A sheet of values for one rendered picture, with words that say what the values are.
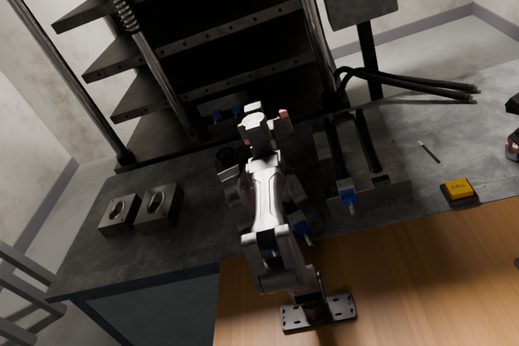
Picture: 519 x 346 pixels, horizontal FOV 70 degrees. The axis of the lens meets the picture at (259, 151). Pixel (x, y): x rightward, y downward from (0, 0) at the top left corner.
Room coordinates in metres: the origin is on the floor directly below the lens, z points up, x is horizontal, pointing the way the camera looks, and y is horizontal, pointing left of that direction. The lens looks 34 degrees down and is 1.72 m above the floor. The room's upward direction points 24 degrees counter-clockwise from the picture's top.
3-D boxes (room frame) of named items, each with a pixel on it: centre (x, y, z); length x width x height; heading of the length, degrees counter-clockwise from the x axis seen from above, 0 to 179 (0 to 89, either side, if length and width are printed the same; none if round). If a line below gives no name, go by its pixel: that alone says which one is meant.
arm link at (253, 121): (0.74, 0.00, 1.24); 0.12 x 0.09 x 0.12; 167
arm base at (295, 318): (0.56, 0.03, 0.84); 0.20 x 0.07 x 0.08; 77
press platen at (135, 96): (2.10, 0.03, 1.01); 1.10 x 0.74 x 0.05; 76
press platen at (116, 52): (2.10, 0.03, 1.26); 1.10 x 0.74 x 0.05; 76
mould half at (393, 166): (1.05, -0.32, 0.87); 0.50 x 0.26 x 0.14; 166
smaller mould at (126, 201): (1.31, 0.65, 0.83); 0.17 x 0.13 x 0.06; 166
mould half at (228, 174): (1.06, 0.05, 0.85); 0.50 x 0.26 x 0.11; 3
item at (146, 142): (2.05, 0.04, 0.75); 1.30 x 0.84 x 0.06; 76
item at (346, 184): (0.81, -0.19, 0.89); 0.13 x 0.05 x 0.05; 166
